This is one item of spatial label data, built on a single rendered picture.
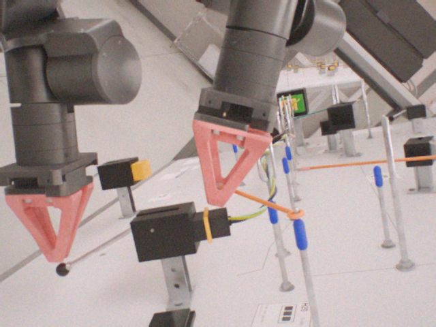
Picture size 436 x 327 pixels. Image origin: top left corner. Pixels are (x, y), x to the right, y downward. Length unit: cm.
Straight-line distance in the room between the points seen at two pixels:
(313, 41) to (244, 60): 9
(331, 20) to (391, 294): 25
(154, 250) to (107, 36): 20
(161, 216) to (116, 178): 41
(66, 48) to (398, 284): 34
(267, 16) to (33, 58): 20
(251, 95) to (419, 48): 114
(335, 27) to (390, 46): 102
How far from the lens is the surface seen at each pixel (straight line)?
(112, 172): 86
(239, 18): 43
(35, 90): 46
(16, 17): 45
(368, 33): 150
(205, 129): 40
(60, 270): 52
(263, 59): 42
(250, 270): 53
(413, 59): 152
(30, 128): 46
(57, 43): 43
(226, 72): 43
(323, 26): 48
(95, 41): 40
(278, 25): 43
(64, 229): 49
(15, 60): 47
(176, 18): 825
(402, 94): 148
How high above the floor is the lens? 135
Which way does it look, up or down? 16 degrees down
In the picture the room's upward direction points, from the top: 44 degrees clockwise
